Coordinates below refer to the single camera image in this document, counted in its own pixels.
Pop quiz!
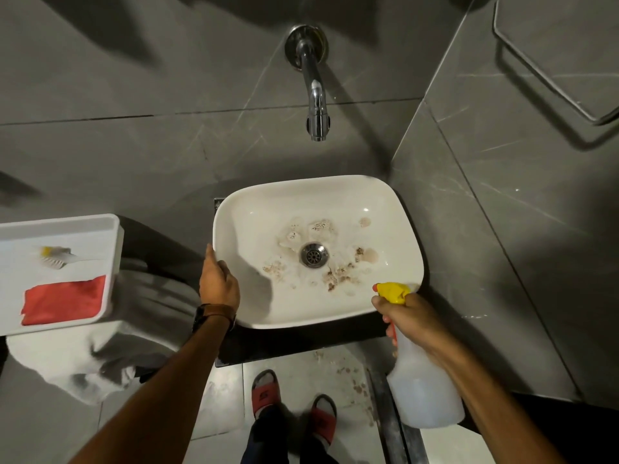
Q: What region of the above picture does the person's right hand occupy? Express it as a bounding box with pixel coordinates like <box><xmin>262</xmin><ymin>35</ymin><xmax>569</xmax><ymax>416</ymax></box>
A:
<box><xmin>371</xmin><ymin>293</ymin><xmax>456</xmax><ymax>358</ymax></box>

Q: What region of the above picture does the person's left hand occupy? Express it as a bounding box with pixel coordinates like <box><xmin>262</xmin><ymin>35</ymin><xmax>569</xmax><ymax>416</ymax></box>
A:
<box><xmin>199</xmin><ymin>244</ymin><xmax>241</xmax><ymax>314</ymax></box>

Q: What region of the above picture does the yellow nozzle clear spray bottle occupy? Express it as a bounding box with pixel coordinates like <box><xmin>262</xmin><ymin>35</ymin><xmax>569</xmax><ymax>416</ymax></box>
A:
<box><xmin>373</xmin><ymin>282</ymin><xmax>466</xmax><ymax>429</ymax></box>

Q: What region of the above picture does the person's left forearm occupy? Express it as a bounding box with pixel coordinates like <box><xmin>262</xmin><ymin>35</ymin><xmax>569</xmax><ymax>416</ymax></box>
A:
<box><xmin>69</xmin><ymin>314</ymin><xmax>233</xmax><ymax>464</ymax></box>

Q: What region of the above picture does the person's right forearm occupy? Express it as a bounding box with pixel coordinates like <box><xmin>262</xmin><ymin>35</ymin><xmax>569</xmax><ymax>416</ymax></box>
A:
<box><xmin>433</xmin><ymin>335</ymin><xmax>567</xmax><ymax>464</ymax></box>

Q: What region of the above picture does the metal sink drain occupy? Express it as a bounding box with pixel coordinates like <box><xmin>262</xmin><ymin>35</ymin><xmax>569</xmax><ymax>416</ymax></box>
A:
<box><xmin>300</xmin><ymin>242</ymin><xmax>330</xmax><ymax>269</ymax></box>

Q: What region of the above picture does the white toilet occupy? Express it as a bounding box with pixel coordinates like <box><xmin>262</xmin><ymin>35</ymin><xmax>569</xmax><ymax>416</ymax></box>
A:
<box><xmin>6</xmin><ymin>258</ymin><xmax>202</xmax><ymax>406</ymax></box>

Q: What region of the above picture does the white ceramic sink basin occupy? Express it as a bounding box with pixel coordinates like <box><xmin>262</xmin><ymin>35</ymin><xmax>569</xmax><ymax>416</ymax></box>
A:
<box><xmin>213</xmin><ymin>175</ymin><xmax>425</xmax><ymax>330</ymax></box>

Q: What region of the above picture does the grey metal floor strip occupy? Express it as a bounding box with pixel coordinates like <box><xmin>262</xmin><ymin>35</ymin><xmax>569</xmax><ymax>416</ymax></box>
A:
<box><xmin>366</xmin><ymin>368</ymin><xmax>430</xmax><ymax>464</ymax></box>

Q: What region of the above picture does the person's right red sandal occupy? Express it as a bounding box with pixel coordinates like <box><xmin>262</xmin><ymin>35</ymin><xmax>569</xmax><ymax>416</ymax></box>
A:
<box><xmin>309</xmin><ymin>393</ymin><xmax>338</xmax><ymax>448</ymax></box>

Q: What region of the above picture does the person's red sandal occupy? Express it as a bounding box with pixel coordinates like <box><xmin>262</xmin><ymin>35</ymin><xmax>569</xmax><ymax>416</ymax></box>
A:
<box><xmin>309</xmin><ymin>393</ymin><xmax>338</xmax><ymax>448</ymax></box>
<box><xmin>251</xmin><ymin>369</ymin><xmax>282</xmax><ymax>421</ymax></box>

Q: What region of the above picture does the person's left red sandal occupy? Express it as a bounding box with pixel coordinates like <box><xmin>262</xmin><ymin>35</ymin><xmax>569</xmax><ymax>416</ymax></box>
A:
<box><xmin>251</xmin><ymin>369</ymin><xmax>282</xmax><ymax>421</ymax></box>

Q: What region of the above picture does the person's right leg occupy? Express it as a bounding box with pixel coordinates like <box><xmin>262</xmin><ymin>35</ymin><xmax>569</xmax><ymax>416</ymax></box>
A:
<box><xmin>292</xmin><ymin>430</ymin><xmax>340</xmax><ymax>464</ymax></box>

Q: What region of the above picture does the person's leg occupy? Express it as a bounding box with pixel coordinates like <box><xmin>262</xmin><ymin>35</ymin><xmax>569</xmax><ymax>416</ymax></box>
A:
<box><xmin>292</xmin><ymin>430</ymin><xmax>340</xmax><ymax>464</ymax></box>
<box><xmin>240</xmin><ymin>406</ymin><xmax>291</xmax><ymax>464</ymax></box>

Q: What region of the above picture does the red cleaning cloth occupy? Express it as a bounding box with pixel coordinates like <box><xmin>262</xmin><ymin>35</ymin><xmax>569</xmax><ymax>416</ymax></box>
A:
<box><xmin>21</xmin><ymin>275</ymin><xmax>107</xmax><ymax>327</ymax></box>

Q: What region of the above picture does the yellow white scrub brush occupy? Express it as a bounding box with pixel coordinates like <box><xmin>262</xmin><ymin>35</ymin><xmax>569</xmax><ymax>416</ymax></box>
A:
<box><xmin>40</xmin><ymin>246</ymin><xmax>105</xmax><ymax>270</ymax></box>

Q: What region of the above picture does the person's left leg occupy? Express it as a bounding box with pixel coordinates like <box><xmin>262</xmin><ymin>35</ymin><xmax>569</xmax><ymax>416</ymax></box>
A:
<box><xmin>240</xmin><ymin>406</ymin><xmax>291</xmax><ymax>464</ymax></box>

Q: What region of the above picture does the white plastic tray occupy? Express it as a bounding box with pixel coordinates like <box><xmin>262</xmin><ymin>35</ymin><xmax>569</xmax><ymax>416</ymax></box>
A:
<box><xmin>0</xmin><ymin>214</ymin><xmax>125</xmax><ymax>337</ymax></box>

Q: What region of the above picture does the metal towel bar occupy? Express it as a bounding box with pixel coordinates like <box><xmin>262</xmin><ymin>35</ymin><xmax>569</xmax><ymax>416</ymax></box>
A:
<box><xmin>492</xmin><ymin>0</ymin><xmax>619</xmax><ymax>126</ymax></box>

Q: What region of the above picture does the brown strap wristwatch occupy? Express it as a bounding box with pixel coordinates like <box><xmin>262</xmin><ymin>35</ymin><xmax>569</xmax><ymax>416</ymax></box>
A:
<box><xmin>192</xmin><ymin>303</ymin><xmax>237</xmax><ymax>334</ymax></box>

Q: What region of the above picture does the chrome wall faucet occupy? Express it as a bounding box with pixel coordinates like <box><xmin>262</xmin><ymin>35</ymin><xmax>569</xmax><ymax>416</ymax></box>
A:
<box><xmin>284</xmin><ymin>25</ymin><xmax>332</xmax><ymax>142</ymax></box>

